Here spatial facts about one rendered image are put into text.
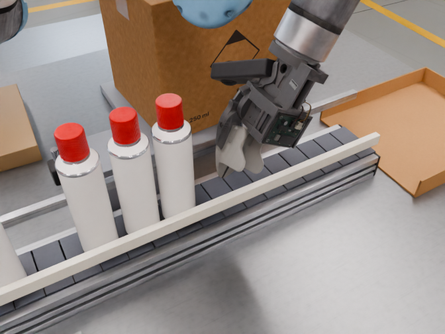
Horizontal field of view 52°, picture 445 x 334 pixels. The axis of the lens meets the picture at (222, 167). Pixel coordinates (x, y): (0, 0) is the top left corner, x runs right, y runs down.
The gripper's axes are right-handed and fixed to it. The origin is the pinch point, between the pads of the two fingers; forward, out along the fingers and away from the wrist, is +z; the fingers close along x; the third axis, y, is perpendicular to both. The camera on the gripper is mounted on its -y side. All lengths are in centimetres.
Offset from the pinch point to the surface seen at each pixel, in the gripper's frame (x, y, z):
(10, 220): -26.9, -2.4, 12.7
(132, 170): -16.6, 2.8, 0.1
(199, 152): -3.2, -2.4, -0.6
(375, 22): 236, -165, -28
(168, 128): -13.6, 1.9, -6.0
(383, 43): 220, -140, -19
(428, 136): 44.4, 2.9, -14.0
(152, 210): -10.8, 2.7, 6.5
